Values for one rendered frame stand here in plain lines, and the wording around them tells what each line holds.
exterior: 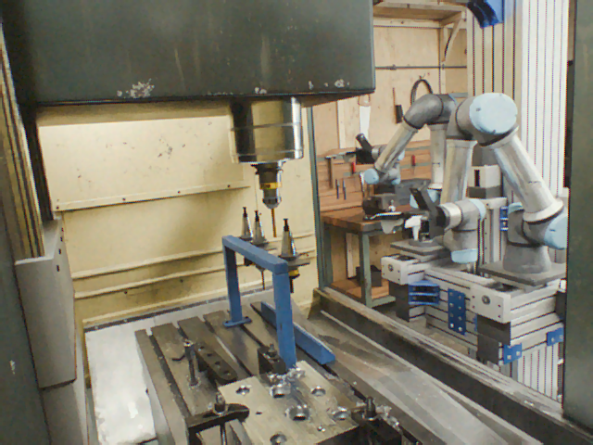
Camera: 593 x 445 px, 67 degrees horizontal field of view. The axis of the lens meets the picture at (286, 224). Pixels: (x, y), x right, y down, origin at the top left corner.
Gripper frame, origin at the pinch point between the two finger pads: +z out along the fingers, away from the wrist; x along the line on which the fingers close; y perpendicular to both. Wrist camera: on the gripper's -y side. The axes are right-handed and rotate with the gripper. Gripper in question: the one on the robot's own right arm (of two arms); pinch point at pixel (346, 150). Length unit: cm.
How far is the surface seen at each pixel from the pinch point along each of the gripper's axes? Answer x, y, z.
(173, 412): -150, 36, -69
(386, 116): 173, 1, 103
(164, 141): -99, -26, 7
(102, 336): -143, 43, 12
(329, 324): -55, 72, -24
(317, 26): -115, -45, -105
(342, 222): 65, 69, 77
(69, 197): -138, -13, 16
